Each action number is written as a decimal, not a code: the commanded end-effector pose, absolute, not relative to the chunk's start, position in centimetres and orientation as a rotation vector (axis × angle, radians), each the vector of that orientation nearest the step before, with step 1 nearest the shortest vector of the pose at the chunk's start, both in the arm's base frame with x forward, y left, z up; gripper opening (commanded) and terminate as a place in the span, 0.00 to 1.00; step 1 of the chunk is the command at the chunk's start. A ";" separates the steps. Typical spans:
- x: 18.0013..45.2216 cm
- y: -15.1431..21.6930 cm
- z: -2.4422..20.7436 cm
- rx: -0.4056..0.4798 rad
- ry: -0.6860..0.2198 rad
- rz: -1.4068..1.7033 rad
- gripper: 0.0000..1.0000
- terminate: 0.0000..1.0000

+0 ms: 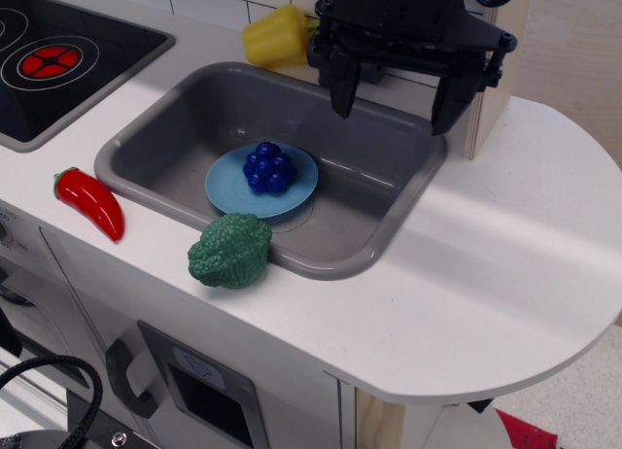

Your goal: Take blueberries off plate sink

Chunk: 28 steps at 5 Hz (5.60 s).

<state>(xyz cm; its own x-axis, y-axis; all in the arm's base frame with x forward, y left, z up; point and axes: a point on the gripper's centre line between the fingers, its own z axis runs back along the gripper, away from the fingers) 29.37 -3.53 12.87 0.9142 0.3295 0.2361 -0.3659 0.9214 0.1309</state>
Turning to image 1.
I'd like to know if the blue toy blueberries cluster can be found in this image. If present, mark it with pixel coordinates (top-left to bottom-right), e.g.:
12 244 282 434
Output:
243 142 297 193

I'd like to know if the yellow toy bell pepper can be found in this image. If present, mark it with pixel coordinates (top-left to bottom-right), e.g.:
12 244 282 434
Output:
242 4 320 69

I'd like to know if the light blue toy plate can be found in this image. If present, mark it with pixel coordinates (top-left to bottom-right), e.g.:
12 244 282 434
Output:
205 144 319 219

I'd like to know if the grey oven door handle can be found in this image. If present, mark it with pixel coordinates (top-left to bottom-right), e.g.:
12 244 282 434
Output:
105 339 158 419

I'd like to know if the green toy broccoli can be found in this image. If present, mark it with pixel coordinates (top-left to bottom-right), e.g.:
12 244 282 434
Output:
188 213 272 289

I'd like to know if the red cloth on floor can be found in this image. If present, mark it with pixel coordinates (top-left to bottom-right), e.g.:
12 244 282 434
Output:
497 410 558 449

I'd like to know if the red toy chili pepper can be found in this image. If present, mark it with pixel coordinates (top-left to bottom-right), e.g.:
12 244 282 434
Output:
53 167 124 242

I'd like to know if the black toy stovetop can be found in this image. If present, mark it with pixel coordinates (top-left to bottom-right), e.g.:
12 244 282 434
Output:
1 0 175 153

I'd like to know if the light wooden side post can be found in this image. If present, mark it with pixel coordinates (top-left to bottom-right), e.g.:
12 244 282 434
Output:
462 0 536 159

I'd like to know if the grey dishwasher door panel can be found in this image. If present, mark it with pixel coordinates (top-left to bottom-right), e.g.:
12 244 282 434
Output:
138 321 269 448

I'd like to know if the black braided cable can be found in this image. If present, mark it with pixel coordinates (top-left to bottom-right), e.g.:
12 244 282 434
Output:
0 355 104 449

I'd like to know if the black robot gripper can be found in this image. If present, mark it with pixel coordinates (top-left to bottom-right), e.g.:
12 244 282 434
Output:
307 0 516 135

